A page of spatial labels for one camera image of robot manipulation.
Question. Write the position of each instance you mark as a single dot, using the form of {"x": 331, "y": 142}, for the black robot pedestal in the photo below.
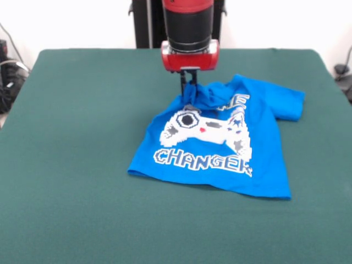
{"x": 145, "y": 24}

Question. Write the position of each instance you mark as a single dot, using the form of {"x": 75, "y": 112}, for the black bag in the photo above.
{"x": 12, "y": 85}

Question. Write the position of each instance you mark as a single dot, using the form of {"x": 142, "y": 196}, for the small black device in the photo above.
{"x": 3, "y": 49}

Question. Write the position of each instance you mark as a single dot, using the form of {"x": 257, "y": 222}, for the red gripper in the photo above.
{"x": 189, "y": 60}

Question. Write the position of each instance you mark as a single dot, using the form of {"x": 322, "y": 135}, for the black round adapter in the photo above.
{"x": 341, "y": 68}

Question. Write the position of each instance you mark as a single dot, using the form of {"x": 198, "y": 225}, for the dark green table cloth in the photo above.
{"x": 82, "y": 137}

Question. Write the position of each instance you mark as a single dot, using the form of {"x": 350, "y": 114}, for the blue printed t-shirt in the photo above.
{"x": 264, "y": 132}

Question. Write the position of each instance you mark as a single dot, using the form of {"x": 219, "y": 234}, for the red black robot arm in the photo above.
{"x": 188, "y": 24}

